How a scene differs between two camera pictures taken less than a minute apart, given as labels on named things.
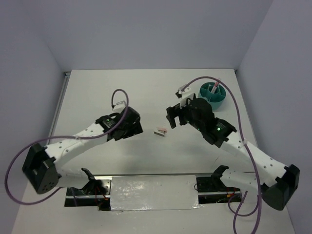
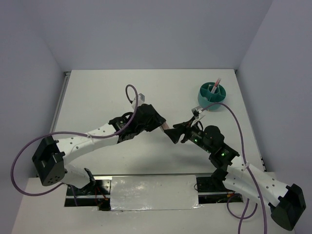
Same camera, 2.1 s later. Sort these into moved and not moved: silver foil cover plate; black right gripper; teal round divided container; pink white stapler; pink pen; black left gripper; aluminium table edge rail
Moved: pink white stapler; black right gripper; black left gripper
Not moved: aluminium table edge rail; silver foil cover plate; pink pen; teal round divided container
